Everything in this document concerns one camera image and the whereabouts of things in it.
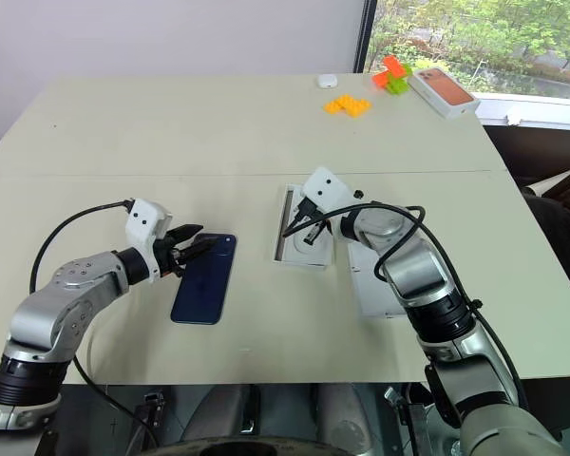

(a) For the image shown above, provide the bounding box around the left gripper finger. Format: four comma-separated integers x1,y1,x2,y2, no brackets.
181,237,219,265
169,222,205,245

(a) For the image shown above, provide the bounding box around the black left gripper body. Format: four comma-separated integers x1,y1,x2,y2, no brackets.
153,229,187,282

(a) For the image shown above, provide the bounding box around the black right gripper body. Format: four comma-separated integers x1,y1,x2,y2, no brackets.
308,207,336,237

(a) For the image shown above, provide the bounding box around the white phone box base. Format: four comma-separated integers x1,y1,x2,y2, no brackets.
272,183,336,272

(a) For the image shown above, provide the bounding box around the dark blue smartphone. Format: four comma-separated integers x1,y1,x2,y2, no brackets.
170,232,238,327

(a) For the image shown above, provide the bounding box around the white phone box lid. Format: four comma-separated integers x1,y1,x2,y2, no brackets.
348,236,412,319

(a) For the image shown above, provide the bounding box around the phone box with orange print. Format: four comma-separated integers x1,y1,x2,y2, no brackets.
408,66,483,121

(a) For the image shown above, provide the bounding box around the yellow toy brick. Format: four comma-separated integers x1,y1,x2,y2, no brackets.
322,94,373,120

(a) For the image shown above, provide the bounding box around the green toy brick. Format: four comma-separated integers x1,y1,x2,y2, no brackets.
383,64,414,97

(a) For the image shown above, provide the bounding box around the orange toy brick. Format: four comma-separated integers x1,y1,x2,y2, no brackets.
371,55,408,89

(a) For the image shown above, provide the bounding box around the dark chair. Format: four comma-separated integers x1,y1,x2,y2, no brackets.
516,150,570,333

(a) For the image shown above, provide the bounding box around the white window sill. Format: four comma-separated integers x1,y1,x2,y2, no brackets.
473,91,570,133

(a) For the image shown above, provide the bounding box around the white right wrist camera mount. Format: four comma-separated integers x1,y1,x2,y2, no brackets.
300,165,353,214

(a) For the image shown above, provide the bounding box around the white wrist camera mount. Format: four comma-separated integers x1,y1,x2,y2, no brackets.
124,198,174,286
300,165,353,214

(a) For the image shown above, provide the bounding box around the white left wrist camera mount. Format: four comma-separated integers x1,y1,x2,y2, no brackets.
124,198,174,286

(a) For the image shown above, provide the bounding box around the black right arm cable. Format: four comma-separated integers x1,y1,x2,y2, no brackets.
281,199,531,414

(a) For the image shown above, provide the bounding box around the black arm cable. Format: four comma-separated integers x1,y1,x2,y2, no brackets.
281,199,531,414
28,199,161,447

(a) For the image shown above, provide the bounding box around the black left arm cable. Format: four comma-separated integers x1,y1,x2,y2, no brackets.
28,199,161,447

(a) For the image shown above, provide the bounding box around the black metal bracket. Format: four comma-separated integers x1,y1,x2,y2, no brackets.
383,385,436,456
133,389,167,434

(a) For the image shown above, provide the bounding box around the black window frame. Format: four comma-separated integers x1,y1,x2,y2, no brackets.
352,0,379,75

